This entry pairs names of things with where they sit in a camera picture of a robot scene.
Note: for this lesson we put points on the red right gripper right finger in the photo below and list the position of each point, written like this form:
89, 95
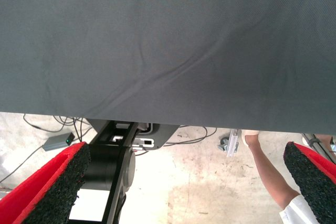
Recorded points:
317, 179

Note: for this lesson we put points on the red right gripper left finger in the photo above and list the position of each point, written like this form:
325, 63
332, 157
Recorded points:
47, 190

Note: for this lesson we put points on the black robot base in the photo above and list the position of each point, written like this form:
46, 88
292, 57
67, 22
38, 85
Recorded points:
105, 169

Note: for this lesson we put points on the white trouser leg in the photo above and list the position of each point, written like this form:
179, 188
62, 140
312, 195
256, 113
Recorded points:
299, 211

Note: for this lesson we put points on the person's bare lower leg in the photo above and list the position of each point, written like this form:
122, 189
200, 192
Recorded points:
270, 171
325, 138

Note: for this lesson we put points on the grey power adapter box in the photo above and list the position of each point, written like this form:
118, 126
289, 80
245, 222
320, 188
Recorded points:
56, 142

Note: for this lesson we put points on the white shoe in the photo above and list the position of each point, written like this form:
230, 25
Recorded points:
249, 136

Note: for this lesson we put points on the silver aluminium profile leg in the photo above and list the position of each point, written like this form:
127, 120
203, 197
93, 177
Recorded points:
233, 142

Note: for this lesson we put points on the grey caster wheel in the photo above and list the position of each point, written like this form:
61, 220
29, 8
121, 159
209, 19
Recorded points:
223, 145

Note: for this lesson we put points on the dark grey table cloth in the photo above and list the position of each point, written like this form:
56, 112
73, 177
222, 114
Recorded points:
157, 37

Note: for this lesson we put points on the grey metal frame leg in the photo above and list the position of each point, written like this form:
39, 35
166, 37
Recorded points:
312, 142

